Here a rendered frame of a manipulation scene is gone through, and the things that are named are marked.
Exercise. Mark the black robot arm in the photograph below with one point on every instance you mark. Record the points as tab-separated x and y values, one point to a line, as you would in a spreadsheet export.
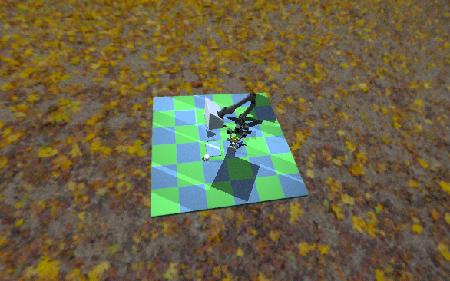
229	110

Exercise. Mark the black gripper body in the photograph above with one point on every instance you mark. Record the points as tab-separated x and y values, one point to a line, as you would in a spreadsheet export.
237	132

